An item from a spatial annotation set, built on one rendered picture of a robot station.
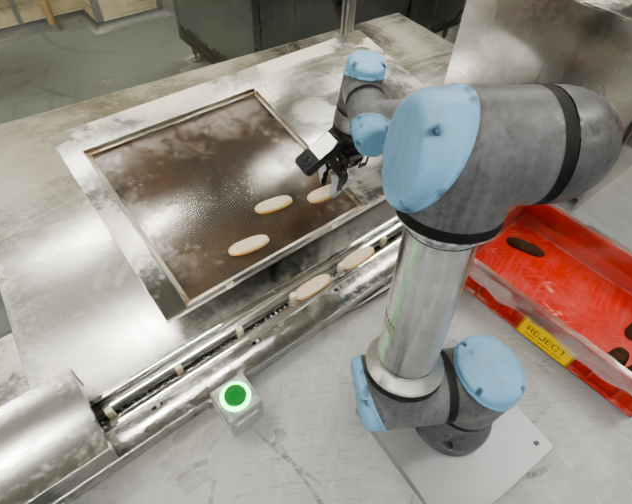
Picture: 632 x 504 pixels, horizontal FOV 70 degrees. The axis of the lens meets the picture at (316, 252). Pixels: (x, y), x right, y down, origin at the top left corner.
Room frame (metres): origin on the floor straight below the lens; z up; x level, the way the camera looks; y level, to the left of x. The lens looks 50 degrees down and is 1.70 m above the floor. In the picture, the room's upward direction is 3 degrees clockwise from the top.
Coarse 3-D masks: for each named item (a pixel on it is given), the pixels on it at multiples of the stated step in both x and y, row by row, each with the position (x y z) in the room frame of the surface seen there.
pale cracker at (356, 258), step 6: (366, 246) 0.73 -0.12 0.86; (354, 252) 0.70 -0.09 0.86; (360, 252) 0.70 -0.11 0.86; (366, 252) 0.70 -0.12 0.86; (372, 252) 0.71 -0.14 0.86; (348, 258) 0.68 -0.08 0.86; (354, 258) 0.68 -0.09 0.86; (360, 258) 0.68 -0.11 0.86; (366, 258) 0.69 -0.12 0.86; (348, 264) 0.67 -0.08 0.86; (354, 264) 0.67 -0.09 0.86
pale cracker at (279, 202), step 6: (276, 198) 0.81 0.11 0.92; (282, 198) 0.81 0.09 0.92; (288, 198) 0.82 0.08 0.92; (258, 204) 0.79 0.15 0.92; (264, 204) 0.79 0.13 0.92; (270, 204) 0.79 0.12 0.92; (276, 204) 0.79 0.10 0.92; (282, 204) 0.80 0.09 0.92; (288, 204) 0.80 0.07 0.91; (258, 210) 0.77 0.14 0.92; (264, 210) 0.77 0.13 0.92; (270, 210) 0.77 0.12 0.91; (276, 210) 0.78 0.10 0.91
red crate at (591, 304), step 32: (512, 224) 0.86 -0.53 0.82; (480, 256) 0.74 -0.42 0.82; (512, 256) 0.75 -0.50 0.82; (544, 256) 0.76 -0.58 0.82; (480, 288) 0.62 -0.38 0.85; (544, 288) 0.65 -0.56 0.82; (576, 288) 0.66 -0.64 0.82; (608, 288) 0.67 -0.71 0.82; (512, 320) 0.55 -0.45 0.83; (576, 320) 0.57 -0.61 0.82; (608, 320) 0.57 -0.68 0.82; (608, 384) 0.40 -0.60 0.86
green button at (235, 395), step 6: (234, 384) 0.33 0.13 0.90; (228, 390) 0.32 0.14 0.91; (234, 390) 0.32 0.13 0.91; (240, 390) 0.32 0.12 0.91; (228, 396) 0.31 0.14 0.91; (234, 396) 0.31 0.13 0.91; (240, 396) 0.31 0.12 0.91; (246, 396) 0.32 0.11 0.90; (228, 402) 0.30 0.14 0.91; (234, 402) 0.30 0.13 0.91; (240, 402) 0.30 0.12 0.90
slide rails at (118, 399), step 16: (400, 224) 0.81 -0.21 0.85; (368, 240) 0.75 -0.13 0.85; (320, 272) 0.64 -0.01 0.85; (352, 272) 0.65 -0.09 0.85; (272, 304) 0.55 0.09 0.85; (240, 320) 0.50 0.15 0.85; (272, 320) 0.51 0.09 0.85; (224, 336) 0.46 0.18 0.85; (192, 352) 0.42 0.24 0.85; (224, 352) 0.42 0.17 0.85; (160, 368) 0.38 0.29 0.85; (192, 368) 0.39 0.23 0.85; (144, 384) 0.35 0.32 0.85; (176, 384) 0.35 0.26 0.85; (112, 400) 0.31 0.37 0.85; (144, 400) 0.32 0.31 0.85; (96, 416) 0.28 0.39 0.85; (128, 416) 0.28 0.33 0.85
